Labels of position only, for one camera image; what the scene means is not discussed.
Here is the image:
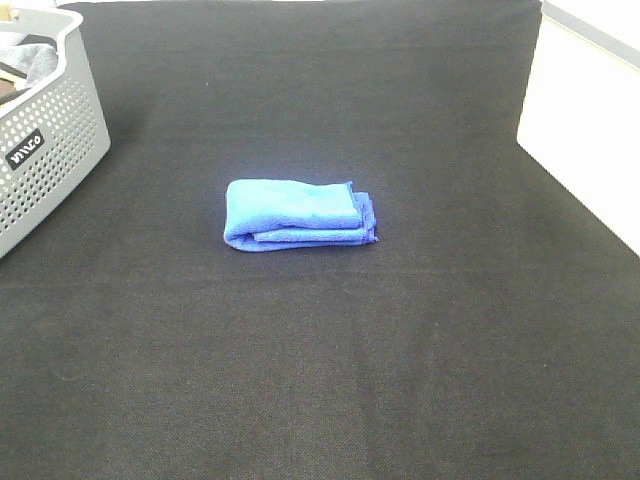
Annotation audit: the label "white plastic storage box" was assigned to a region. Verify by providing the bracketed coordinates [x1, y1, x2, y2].
[517, 1, 639, 252]

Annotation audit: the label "grey towel in basket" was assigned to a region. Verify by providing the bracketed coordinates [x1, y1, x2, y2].
[1, 43, 58, 89]

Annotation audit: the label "blue microfibre towel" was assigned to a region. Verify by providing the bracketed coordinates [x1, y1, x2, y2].
[224, 179, 378, 252]

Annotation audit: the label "grey perforated laundry basket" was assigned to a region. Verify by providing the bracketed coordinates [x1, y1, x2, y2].
[1, 6, 111, 254]

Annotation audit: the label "brown and yellow folded cloths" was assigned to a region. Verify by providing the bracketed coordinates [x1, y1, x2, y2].
[0, 63, 27, 106]

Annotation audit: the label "black table cover cloth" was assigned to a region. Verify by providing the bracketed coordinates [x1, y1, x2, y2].
[1, 1, 639, 479]

